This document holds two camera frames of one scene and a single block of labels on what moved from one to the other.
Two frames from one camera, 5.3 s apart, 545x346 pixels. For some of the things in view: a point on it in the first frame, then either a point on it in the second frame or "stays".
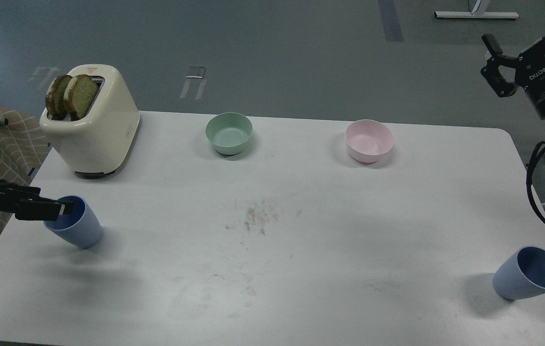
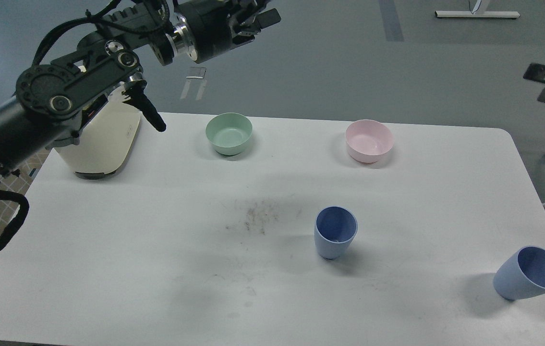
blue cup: x=529 y=271 stays
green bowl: x=228 y=132 stays
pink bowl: x=368 y=139 stays
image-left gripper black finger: x=27 y=204 -> x=205 y=27
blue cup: x=82 y=228 -> x=335 y=228
